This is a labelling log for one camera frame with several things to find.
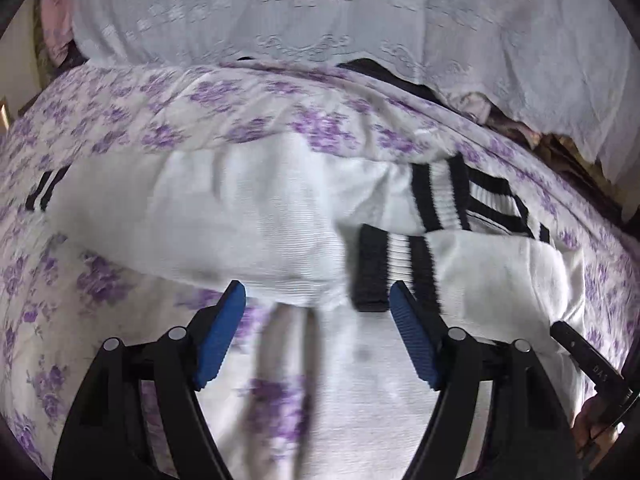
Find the white sweater with black stripes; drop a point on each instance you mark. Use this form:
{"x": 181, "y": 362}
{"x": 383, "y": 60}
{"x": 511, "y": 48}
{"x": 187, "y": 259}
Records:
{"x": 225, "y": 220}

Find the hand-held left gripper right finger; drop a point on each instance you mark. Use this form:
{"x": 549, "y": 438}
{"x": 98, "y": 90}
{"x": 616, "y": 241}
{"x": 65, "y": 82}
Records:
{"x": 412, "y": 335}

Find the purple floral bedsheet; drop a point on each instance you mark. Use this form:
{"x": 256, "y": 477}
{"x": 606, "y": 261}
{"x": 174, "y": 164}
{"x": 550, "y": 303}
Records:
{"x": 100, "y": 110}

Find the white lace cloth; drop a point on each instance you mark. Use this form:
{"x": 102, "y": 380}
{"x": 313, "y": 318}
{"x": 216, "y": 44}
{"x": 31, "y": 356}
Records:
{"x": 300, "y": 5}

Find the pink cloth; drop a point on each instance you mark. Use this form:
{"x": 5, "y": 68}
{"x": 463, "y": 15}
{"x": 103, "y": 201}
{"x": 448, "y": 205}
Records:
{"x": 55, "y": 10}

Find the grey cloth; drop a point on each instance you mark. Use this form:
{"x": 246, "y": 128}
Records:
{"x": 472, "y": 105}

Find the person's right hand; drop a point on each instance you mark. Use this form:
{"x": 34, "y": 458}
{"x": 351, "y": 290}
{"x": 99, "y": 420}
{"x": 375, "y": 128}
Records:
{"x": 585, "y": 427}

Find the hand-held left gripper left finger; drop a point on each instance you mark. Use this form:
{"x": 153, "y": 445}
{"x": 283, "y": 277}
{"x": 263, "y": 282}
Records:
{"x": 220, "y": 332}

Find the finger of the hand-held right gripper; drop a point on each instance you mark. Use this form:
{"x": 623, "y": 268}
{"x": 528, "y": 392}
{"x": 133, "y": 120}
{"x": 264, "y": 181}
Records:
{"x": 592, "y": 362}

